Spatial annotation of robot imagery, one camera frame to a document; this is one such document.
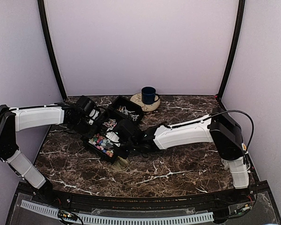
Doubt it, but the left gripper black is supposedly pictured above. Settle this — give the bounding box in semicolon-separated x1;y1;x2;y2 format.
70;116;98;139

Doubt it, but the black three-compartment candy tray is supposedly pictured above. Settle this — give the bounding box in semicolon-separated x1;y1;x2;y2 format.
81;96;144;164

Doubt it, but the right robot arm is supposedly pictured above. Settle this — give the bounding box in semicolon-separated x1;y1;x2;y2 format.
107;107;250;203

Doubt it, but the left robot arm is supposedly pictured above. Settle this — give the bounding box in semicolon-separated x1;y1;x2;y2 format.
0;96;101;204

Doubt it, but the gold jar lid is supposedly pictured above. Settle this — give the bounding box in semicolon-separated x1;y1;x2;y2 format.
111;157;129;172

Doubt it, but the beige ceramic plate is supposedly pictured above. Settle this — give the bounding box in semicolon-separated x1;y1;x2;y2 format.
130;93;161;112

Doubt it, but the dark blue mug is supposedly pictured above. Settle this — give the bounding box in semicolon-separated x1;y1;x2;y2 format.
141;87;160;105

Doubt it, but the white mug yellow inside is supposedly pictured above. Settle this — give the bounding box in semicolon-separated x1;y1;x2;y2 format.
221;159;229;170

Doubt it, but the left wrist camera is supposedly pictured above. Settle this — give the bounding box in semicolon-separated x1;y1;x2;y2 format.
89;109;101;125

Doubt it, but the left black frame post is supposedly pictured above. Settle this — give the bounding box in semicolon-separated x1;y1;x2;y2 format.
37;0;67;101

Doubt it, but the black frame post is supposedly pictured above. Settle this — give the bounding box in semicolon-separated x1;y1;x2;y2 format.
216;0;245;101
37;0;67;101

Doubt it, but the white slotted cable duct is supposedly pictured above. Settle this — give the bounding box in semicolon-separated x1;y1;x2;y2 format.
20;200;214;225

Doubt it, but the right black frame post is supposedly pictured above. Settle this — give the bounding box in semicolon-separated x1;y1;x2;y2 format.
216;0;245;101

